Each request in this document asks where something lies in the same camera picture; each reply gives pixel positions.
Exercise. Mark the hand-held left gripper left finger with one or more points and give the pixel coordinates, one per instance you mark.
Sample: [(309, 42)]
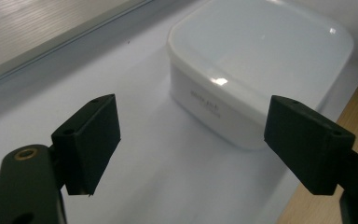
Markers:
[(88, 143)]

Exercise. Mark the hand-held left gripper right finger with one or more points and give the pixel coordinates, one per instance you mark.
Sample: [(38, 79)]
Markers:
[(307, 146)]

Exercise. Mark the white square plastic container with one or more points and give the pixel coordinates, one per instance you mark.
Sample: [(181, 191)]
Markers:
[(254, 56)]

